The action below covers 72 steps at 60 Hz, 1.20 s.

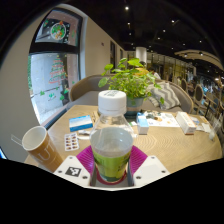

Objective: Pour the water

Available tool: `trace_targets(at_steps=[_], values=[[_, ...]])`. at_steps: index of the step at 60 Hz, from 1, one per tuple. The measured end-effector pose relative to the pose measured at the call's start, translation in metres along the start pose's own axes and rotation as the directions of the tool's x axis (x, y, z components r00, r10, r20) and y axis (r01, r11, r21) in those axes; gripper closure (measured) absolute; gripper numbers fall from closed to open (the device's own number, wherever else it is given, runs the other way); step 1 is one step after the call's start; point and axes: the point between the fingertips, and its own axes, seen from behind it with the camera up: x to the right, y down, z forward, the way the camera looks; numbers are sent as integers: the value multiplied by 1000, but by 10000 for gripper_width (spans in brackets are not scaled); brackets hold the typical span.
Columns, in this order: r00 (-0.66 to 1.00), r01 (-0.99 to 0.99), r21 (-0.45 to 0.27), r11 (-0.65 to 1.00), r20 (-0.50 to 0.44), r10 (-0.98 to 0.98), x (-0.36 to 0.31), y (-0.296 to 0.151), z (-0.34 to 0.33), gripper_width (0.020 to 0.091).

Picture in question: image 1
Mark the group of dining chairs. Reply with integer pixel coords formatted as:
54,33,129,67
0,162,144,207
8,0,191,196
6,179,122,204
173,75,224,118

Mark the small white-blue flat box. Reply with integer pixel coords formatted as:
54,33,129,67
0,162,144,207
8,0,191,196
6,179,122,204
189,115,202,126

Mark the window with festive stickers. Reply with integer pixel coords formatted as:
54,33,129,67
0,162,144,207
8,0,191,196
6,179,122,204
28,9,84,126

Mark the brown paper cup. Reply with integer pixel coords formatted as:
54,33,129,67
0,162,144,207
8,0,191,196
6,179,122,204
21,125,64,174

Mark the grey chevron cushion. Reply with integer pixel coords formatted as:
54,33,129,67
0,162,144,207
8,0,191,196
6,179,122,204
146,81,182,111

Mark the blister pill pack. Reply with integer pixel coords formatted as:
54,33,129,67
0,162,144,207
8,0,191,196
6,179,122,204
63,132,81,152

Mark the clear green-label water bottle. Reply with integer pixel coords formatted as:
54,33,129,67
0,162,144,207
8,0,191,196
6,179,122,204
89,89,134,184

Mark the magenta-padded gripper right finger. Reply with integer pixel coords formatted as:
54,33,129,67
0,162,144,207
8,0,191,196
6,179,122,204
128,144,171,188

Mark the grey curved sofa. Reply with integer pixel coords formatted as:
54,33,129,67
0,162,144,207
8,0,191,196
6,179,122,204
68,73,195,114

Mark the flat blue medicine box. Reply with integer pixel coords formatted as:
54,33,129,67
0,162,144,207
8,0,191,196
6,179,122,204
68,114,94,133

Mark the white ointment tube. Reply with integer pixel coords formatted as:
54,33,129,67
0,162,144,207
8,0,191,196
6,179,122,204
76,129,93,136

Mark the person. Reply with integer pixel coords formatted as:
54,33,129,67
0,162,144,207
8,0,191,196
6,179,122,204
134,61,151,77
148,67,162,81

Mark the printed paper leaflet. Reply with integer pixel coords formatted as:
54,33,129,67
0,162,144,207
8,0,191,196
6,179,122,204
143,111,181,129

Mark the group of ceiling lights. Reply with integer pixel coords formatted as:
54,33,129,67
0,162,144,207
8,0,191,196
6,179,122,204
123,4,204,56

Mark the white orange medicine box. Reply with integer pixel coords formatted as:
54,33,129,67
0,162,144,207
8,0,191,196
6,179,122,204
175,110,198,135

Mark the green potted plant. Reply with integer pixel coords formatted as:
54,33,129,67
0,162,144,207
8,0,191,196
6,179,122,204
98,57,166,118

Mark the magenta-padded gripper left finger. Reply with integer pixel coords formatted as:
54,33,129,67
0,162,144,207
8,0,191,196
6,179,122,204
53,144,98,188

